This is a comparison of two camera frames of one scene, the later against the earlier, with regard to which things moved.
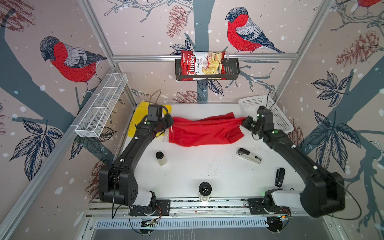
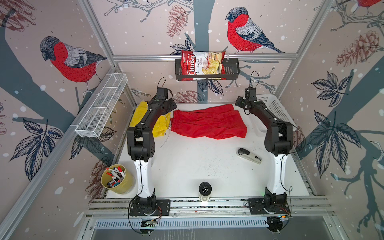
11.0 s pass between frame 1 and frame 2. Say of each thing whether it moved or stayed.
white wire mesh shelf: stayed
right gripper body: moved
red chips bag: stayed
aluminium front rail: stayed
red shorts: moved
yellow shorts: stayed
